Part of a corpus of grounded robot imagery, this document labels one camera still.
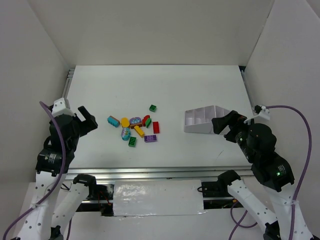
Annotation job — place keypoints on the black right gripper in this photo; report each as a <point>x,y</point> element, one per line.
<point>230,125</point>

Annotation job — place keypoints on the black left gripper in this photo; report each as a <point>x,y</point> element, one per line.
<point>81,124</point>

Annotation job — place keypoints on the purple flower lego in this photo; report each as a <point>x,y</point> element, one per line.
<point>135,121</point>

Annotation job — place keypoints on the green rectangular lego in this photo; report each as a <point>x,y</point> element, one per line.
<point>132,142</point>

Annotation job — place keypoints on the red curved lego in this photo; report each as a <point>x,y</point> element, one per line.
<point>145,119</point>

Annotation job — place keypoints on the green sloped lego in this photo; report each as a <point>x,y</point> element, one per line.
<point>148,122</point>

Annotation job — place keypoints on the lilac rectangular lego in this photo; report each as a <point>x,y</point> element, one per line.
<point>150,138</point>

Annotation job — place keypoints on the small green square lego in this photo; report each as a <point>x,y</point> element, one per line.
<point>153,108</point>

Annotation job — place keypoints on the red rectangular lego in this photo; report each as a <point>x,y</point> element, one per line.
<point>156,127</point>

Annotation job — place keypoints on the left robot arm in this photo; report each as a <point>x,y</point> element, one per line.
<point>46,219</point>

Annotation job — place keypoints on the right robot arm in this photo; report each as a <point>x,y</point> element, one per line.
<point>273,172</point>

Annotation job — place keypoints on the teal and brown lego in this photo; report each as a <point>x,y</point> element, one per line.
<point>113,121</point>

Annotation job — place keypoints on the yellow round lego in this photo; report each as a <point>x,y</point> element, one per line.
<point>125,123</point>

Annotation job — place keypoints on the teal oval printed lego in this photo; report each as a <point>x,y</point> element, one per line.
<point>125,133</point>

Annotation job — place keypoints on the white compartment organizer tray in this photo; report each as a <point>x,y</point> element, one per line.
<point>199,120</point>

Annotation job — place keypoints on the yellow rectangular lego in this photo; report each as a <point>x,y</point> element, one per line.
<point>139,131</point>

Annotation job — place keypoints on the white foil-taped panel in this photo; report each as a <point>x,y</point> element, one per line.
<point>157,198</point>

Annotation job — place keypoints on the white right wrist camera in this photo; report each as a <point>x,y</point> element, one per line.
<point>261,112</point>

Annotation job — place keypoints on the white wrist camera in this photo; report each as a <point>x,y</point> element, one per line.
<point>61,106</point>
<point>261,112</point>

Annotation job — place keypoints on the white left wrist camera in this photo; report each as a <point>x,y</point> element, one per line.
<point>61,106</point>

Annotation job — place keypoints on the aluminium table rail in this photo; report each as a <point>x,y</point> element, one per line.
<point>156,173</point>

